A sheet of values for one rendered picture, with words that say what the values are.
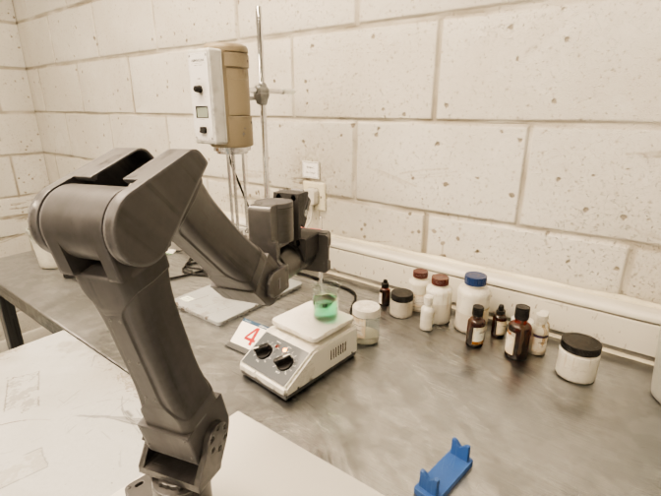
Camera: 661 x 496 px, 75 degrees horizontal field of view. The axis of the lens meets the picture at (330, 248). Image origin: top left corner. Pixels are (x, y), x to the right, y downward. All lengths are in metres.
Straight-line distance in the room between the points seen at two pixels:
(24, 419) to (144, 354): 0.49
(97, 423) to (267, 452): 0.29
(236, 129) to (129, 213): 0.72
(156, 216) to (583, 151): 0.85
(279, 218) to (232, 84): 0.50
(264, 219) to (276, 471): 0.34
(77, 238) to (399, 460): 0.52
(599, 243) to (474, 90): 0.42
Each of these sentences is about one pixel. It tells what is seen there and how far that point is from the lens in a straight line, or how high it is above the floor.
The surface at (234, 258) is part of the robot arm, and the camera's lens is 0.51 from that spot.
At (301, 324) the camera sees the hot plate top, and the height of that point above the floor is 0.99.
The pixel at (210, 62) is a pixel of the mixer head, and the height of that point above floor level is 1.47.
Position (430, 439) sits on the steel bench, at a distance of 0.74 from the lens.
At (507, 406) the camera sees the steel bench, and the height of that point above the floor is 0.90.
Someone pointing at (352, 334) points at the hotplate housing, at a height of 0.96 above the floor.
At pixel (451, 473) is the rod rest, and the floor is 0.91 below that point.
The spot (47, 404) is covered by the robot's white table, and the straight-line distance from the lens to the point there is 0.92.
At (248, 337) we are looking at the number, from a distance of 0.95.
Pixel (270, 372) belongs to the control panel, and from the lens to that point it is 0.80.
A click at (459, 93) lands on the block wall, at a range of 1.09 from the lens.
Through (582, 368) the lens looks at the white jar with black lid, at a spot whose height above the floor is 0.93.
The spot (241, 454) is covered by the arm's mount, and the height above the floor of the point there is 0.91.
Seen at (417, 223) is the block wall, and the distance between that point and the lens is 1.16.
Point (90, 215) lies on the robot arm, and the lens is 0.37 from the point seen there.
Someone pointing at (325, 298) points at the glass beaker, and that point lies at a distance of 0.81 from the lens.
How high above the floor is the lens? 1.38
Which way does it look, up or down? 18 degrees down
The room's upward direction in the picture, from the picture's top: straight up
